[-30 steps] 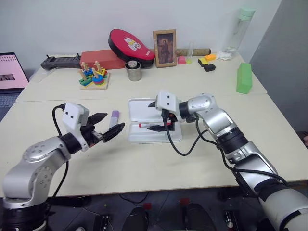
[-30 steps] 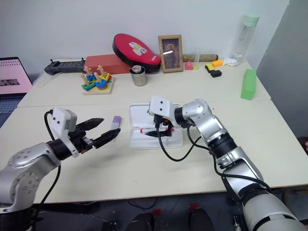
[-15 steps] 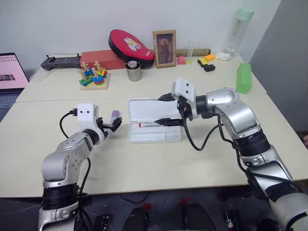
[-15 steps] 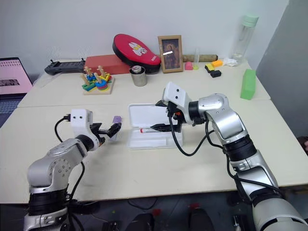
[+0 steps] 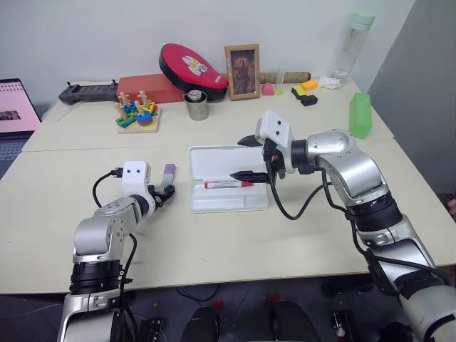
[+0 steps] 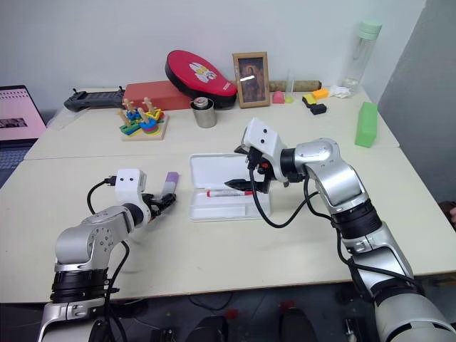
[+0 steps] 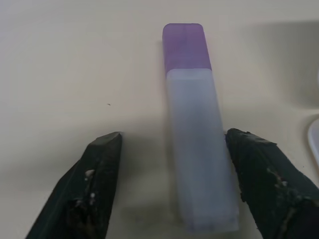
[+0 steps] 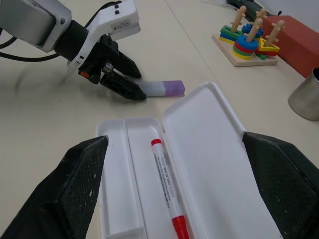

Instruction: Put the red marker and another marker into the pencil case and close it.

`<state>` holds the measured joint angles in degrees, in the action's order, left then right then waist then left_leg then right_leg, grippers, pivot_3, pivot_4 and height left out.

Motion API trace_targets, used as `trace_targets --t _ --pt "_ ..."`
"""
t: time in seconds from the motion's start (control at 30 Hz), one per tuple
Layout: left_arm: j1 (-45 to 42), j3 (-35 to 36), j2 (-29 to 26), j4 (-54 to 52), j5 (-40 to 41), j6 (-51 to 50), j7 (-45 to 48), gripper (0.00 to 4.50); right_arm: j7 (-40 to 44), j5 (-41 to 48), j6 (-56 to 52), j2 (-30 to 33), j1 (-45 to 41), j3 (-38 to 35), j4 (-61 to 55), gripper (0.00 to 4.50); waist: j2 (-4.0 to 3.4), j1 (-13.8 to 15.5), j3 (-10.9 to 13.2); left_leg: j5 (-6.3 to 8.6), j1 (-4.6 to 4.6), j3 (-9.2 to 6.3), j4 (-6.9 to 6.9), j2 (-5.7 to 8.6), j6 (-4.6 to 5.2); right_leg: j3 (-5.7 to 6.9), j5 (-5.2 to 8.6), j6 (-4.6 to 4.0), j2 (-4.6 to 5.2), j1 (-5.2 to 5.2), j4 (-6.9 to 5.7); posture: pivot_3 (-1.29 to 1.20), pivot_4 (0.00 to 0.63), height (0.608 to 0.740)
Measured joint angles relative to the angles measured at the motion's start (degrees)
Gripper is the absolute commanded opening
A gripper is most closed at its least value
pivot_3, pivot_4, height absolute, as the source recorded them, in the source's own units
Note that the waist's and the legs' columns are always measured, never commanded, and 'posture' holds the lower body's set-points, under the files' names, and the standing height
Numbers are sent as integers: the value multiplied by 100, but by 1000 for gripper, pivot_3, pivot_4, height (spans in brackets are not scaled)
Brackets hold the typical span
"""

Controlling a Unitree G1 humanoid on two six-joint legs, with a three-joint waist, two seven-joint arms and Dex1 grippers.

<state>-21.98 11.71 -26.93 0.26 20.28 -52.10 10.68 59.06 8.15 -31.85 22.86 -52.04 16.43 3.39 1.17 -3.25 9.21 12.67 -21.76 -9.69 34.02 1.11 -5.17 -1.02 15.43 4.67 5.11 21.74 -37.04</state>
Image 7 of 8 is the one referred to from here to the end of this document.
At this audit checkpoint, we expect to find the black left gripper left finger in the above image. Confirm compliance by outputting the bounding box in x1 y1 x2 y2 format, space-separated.
25 131 123 239

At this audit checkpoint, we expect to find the translucent pencil case purple lid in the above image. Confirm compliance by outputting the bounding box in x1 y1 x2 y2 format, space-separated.
162 23 240 234

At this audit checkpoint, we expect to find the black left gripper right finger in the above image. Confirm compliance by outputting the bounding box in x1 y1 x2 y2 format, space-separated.
225 127 319 239

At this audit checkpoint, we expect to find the white translucent plastic container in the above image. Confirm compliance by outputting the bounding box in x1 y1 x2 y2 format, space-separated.
307 119 319 172

